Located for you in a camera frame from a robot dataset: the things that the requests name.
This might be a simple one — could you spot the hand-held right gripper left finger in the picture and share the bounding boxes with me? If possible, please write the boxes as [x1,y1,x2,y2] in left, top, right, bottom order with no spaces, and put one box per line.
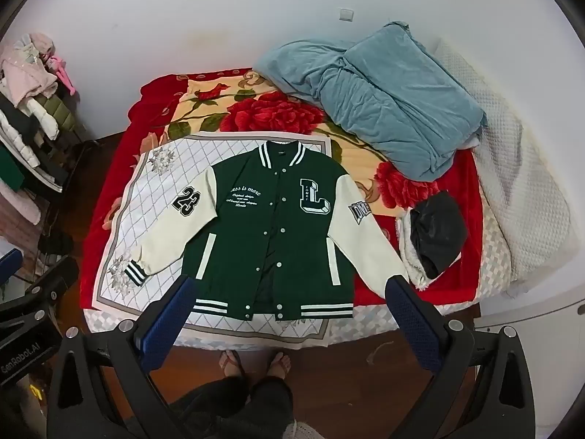
[47,275,195,439]

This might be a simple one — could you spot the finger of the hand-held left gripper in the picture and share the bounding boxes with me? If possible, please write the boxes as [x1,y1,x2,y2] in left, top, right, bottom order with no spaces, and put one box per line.
[25,257,80,305]
[0,248,23,286]

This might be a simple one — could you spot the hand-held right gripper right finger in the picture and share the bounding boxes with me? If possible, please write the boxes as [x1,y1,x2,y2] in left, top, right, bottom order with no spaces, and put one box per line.
[385,277,535,439]

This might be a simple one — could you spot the green and white varsity jacket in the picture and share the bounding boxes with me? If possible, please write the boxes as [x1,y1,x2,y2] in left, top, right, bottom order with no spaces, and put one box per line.
[123,141,410,321]

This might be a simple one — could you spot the pile of folded clothes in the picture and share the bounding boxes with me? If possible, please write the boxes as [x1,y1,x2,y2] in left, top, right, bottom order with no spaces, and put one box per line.
[0,32,87,193]

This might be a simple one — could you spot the person's left foot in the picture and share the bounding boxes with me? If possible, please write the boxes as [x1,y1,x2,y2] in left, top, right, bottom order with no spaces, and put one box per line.
[218,350,243,378]

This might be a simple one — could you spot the person's foot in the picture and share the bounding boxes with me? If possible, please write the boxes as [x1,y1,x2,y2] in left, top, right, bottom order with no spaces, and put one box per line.
[266,351,292,379]
[218,350,243,378]

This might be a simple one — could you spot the black crumpled cloth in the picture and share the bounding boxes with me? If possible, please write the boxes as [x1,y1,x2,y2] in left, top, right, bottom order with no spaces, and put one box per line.
[409,191,468,279]

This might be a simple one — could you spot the bed with checked sheet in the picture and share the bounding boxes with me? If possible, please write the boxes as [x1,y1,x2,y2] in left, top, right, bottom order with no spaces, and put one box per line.
[80,37,572,353]

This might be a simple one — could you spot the person's dark trouser legs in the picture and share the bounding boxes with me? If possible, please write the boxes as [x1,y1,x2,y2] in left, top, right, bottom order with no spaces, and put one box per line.
[171,374,294,439]

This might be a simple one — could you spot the white diamond-patterned floral cloth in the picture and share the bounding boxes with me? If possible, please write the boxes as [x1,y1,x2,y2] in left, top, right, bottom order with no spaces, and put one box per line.
[93,135,333,348]

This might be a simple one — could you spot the person's right foot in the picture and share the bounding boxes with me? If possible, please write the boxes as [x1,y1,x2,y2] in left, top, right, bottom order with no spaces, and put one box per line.
[266,351,292,379]

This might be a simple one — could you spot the white quilted bedspread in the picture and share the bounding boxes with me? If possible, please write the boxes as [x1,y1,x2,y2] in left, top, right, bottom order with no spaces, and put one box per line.
[430,39,572,293]

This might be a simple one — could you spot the blue-grey crumpled blanket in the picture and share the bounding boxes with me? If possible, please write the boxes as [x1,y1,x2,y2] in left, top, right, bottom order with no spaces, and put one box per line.
[253,20,487,181]

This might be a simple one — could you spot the red floral blanket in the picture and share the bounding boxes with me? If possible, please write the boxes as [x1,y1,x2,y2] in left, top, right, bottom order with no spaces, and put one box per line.
[80,68,484,307]

